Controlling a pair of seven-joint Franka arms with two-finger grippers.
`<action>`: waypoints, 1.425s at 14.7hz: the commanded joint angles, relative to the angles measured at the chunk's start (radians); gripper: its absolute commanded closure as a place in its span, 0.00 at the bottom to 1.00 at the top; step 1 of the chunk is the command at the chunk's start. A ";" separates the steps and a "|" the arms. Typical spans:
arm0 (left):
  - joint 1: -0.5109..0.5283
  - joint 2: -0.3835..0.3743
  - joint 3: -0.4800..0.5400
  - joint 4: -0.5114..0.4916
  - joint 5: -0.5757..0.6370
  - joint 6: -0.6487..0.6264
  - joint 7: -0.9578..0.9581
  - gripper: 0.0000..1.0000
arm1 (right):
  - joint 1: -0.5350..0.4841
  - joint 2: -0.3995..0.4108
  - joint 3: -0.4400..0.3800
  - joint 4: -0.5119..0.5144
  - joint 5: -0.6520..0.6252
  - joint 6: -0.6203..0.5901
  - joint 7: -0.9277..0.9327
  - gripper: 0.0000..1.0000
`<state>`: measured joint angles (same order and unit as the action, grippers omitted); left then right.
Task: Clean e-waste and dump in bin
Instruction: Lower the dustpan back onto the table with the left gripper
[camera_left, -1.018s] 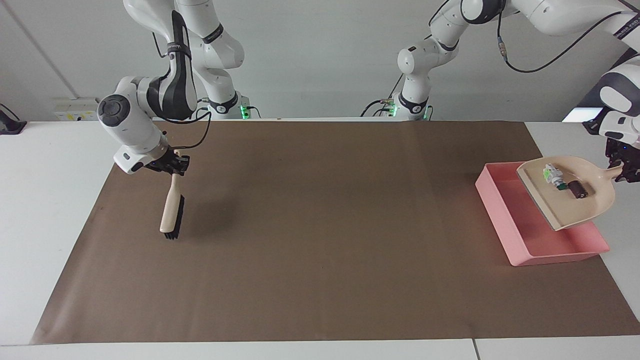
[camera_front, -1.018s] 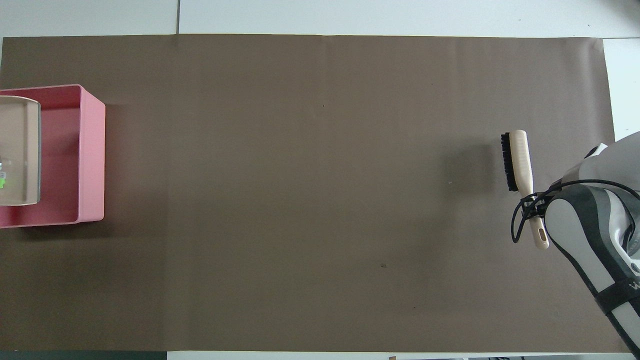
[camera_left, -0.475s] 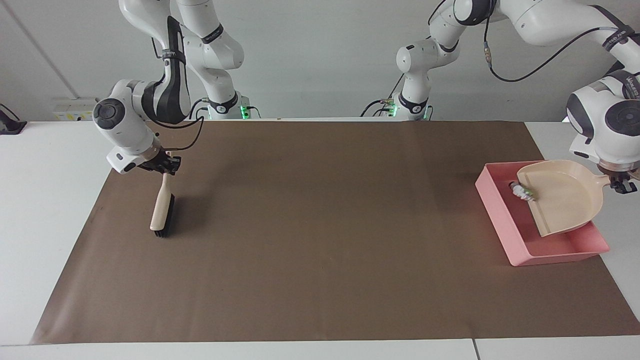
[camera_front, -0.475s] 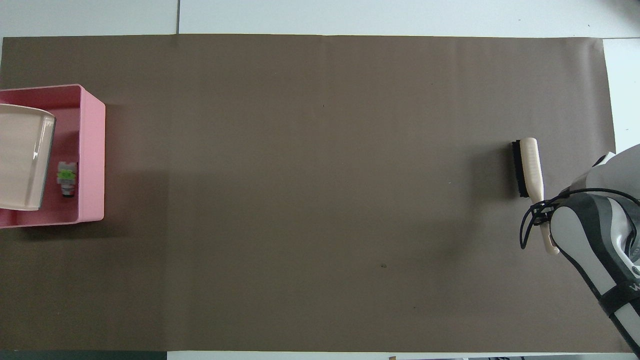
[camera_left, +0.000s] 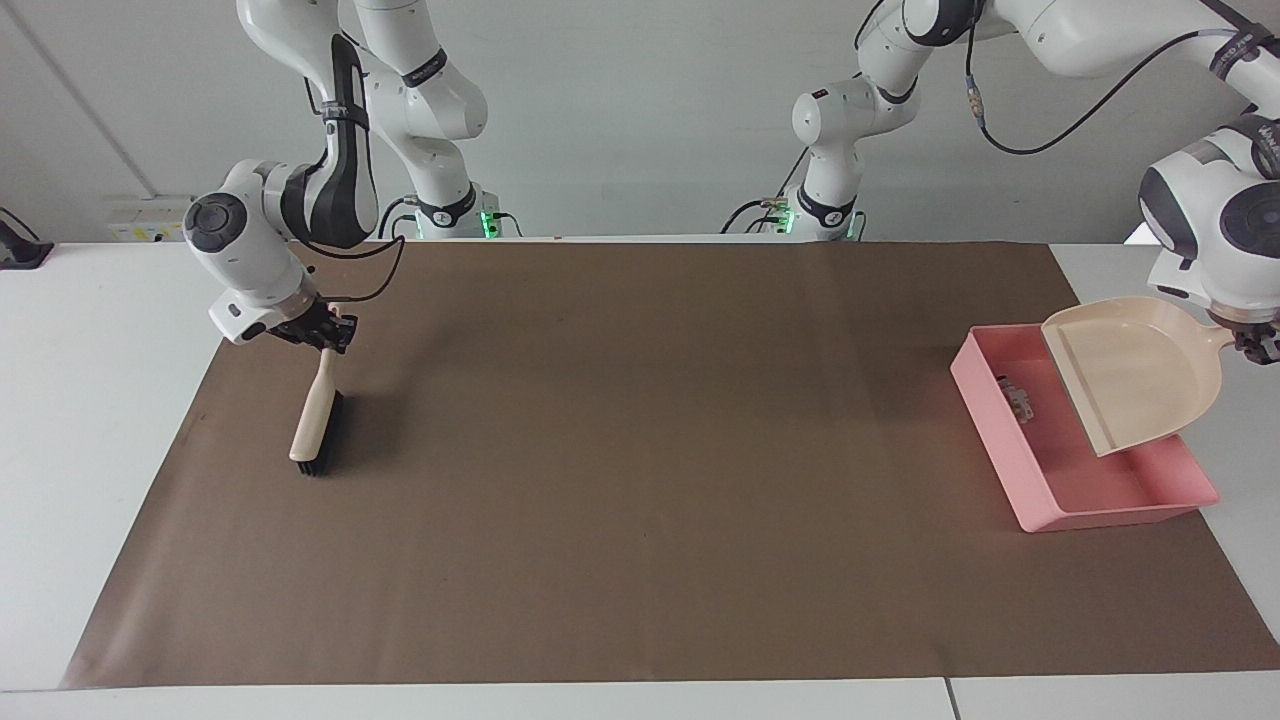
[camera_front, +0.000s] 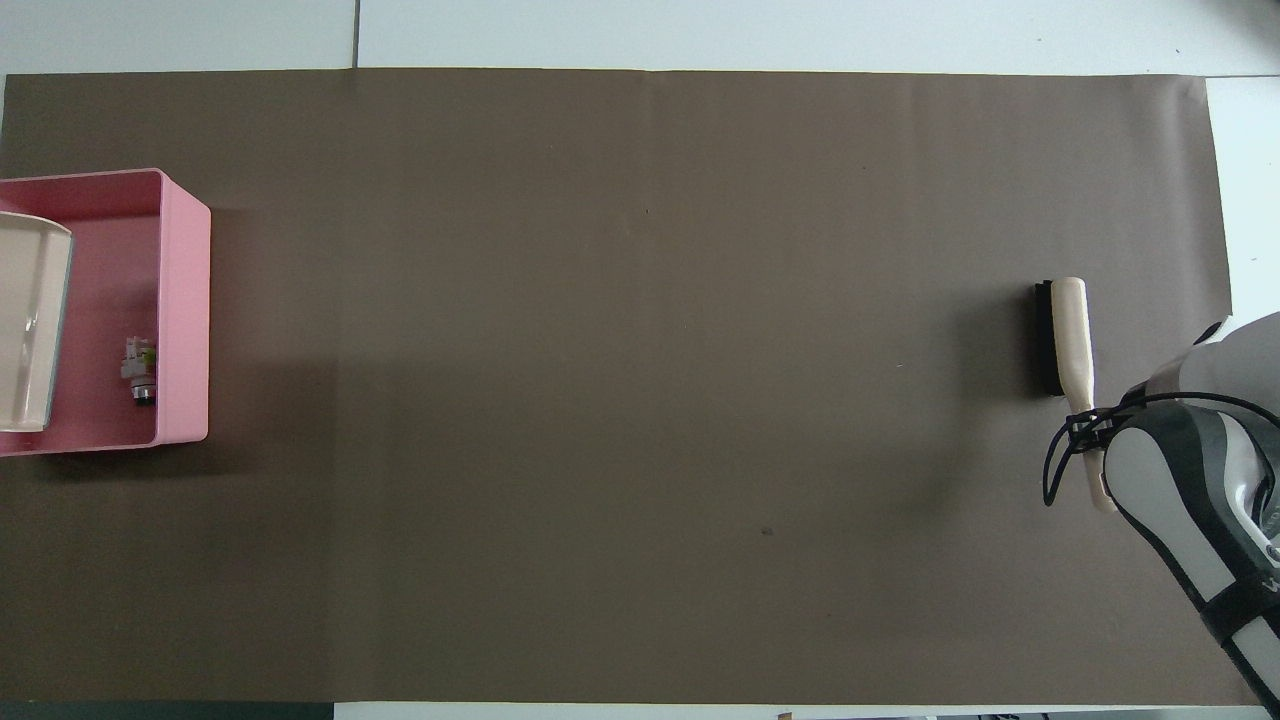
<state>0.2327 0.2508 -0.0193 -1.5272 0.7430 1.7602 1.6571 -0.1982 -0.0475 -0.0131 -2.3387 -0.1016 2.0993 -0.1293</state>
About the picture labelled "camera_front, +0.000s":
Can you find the cream brush with black bristles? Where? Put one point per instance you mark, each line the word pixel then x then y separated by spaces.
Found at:
pixel 1072 340

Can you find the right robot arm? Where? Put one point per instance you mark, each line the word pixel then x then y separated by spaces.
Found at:
pixel 1190 480

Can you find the pink plastic bin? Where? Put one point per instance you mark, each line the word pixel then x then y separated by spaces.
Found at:
pixel 185 310

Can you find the small white green bottle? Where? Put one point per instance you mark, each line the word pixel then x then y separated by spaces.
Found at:
pixel 139 365

